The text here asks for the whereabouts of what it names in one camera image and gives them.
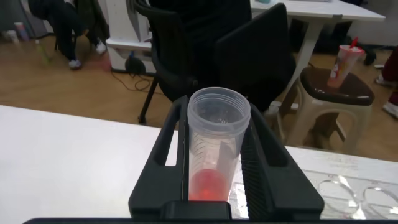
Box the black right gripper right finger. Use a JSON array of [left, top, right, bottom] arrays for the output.
[[241, 103, 325, 220]]

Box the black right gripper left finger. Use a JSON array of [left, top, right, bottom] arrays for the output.
[[128, 95, 190, 218]]

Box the red pigment test tube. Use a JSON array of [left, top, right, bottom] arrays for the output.
[[186, 86, 251, 202]]

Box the clear plastic tube rack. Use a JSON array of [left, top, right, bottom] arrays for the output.
[[228, 146, 398, 220]]

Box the brown topped plastic stool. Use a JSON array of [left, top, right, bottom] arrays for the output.
[[279, 67, 376, 155]]

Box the black office chair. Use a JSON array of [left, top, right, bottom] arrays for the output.
[[133, 0, 296, 125]]

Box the pink drink cup with straw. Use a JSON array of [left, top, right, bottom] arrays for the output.
[[326, 36, 366, 89]]

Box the person in red trousers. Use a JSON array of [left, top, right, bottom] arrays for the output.
[[374, 46, 398, 119]]

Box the green bottle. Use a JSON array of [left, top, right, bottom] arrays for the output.
[[34, 39, 50, 65]]

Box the person in white t-shirt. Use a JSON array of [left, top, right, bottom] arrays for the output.
[[27, 0, 108, 70]]

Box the small white cup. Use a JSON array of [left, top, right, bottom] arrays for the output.
[[6, 30, 19, 44]]

